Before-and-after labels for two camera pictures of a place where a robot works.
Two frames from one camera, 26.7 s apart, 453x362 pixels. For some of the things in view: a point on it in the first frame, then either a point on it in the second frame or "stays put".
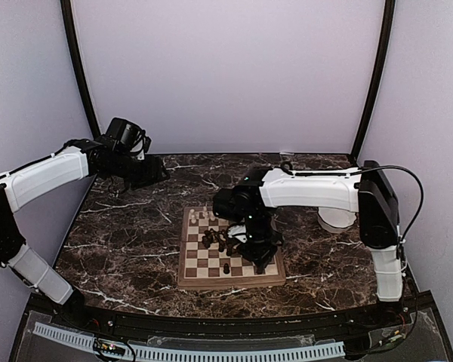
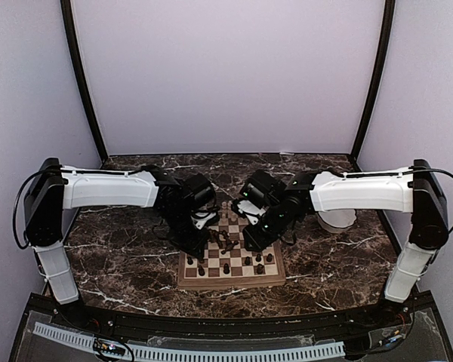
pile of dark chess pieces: x=211 y=236 stays put
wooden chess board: x=209 y=258 stays put
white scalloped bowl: x=336 y=220 stays put
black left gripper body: x=133 y=173 → x=182 y=234
